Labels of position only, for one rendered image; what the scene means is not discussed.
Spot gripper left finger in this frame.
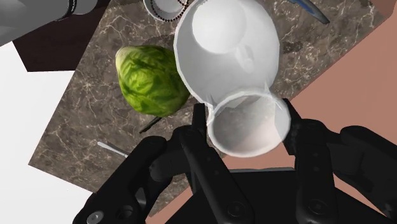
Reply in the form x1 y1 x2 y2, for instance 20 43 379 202
72 102 256 224

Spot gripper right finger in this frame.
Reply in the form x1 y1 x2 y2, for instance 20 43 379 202
281 98 397 224

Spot thin black stick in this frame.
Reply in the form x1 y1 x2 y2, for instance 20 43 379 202
139 116 163 134

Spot green lettuce head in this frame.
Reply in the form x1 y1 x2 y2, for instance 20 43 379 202
115 45 191 118

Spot large white bowl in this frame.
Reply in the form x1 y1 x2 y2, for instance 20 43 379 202
173 0 281 107

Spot blue grey knife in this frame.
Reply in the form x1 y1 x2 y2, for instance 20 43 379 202
286 0 331 25

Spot white cup with beaded rim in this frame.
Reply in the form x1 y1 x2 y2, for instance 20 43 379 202
143 0 190 23

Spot silver utensil handle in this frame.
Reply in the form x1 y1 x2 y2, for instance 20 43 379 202
97 141 130 158

